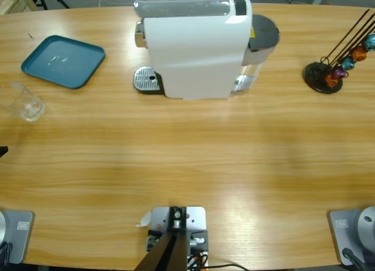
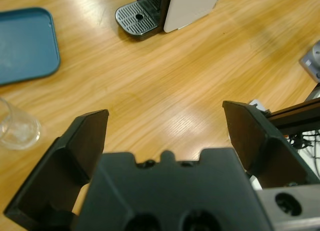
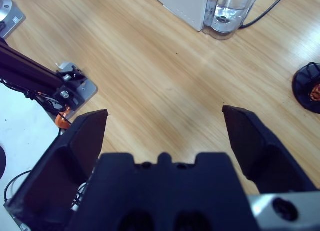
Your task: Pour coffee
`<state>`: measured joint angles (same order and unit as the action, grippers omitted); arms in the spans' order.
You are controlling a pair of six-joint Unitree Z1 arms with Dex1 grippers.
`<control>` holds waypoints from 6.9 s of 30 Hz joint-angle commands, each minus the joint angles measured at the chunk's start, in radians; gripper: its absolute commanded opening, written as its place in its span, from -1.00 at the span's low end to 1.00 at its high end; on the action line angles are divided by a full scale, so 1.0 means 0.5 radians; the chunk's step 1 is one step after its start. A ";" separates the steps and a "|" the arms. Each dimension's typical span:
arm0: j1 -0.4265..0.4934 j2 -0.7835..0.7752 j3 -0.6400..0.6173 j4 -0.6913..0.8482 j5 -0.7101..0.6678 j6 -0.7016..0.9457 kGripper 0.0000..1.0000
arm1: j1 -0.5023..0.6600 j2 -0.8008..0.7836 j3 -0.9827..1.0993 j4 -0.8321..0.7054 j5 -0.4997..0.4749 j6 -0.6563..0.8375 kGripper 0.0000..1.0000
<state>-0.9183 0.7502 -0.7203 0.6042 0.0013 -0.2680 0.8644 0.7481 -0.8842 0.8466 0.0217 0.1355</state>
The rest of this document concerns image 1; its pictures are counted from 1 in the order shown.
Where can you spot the black capsule holder stand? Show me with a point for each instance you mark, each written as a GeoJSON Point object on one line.
{"type": "Point", "coordinates": [316, 74]}

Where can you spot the large teal coffee capsule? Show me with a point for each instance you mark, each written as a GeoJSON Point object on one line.
{"type": "Point", "coordinates": [370, 42]}

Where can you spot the white capsule coffee machine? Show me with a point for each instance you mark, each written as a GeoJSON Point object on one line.
{"type": "Point", "coordinates": [193, 54]}

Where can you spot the teal plastic tray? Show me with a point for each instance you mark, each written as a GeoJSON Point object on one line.
{"type": "Point", "coordinates": [63, 61]}

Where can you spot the orange coffee capsule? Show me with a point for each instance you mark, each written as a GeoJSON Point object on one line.
{"type": "Point", "coordinates": [359, 54]}
{"type": "Point", "coordinates": [331, 81]}

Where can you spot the clear water tank grey lid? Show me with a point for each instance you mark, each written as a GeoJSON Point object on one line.
{"type": "Point", "coordinates": [263, 30]}

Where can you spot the white camera mount dark post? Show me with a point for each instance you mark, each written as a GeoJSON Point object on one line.
{"type": "Point", "coordinates": [194, 221]}

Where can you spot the clear drinking glass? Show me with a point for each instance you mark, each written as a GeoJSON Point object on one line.
{"type": "Point", "coordinates": [32, 108]}

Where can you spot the small teal coffee capsule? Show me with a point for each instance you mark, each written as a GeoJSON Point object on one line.
{"type": "Point", "coordinates": [348, 64]}

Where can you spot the white paper tag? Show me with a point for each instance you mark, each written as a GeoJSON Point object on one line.
{"type": "Point", "coordinates": [145, 219]}

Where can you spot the purple coffee capsule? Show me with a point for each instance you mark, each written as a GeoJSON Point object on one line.
{"type": "Point", "coordinates": [339, 73]}

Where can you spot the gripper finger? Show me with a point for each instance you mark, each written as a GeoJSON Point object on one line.
{"type": "Point", "coordinates": [2, 151]}

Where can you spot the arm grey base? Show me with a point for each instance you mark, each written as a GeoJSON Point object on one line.
{"type": "Point", "coordinates": [351, 230]}
{"type": "Point", "coordinates": [20, 238]}

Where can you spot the black chair legs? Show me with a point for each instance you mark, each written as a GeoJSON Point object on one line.
{"type": "Point", "coordinates": [58, 1]}

